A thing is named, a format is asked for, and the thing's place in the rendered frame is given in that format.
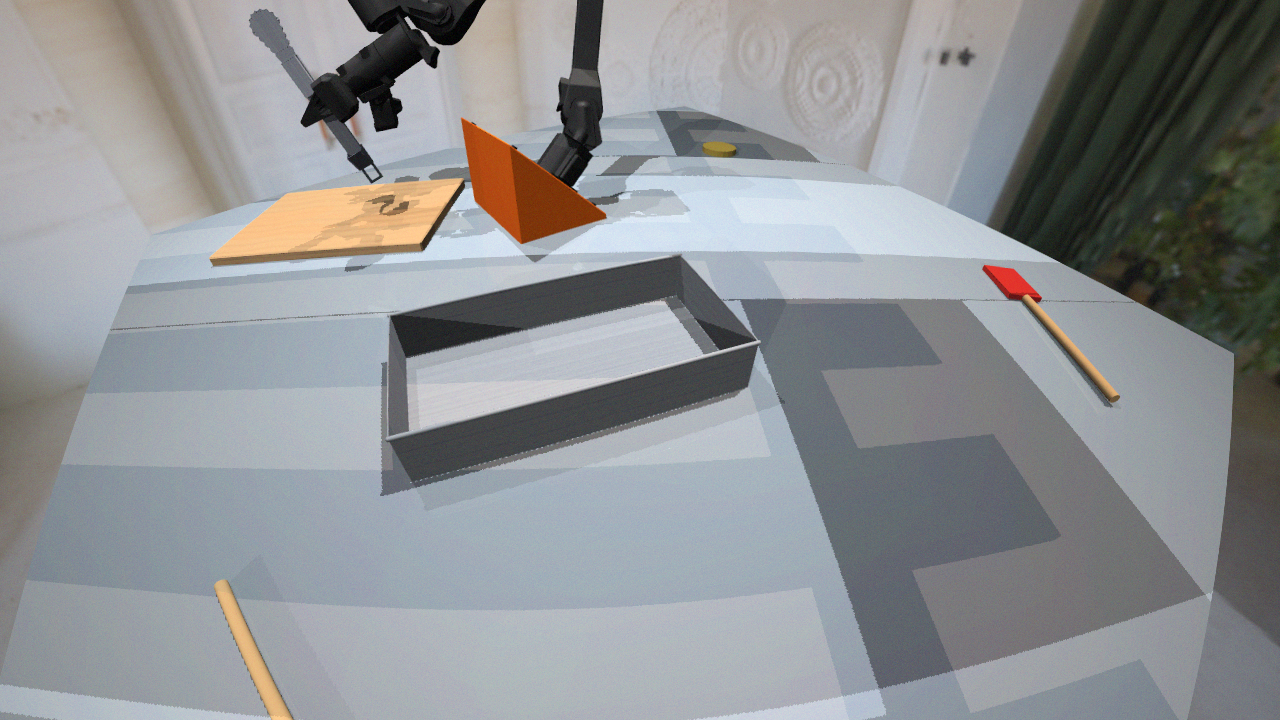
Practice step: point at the yellow flat disc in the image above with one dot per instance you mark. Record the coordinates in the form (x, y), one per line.
(719, 149)

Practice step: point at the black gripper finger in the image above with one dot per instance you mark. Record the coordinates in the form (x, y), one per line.
(315, 111)

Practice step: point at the red spatula with wooden handle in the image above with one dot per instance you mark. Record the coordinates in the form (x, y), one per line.
(1016, 288)

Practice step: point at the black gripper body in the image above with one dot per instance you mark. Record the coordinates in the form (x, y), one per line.
(363, 72)

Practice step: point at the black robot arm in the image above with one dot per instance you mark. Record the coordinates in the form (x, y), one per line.
(446, 22)

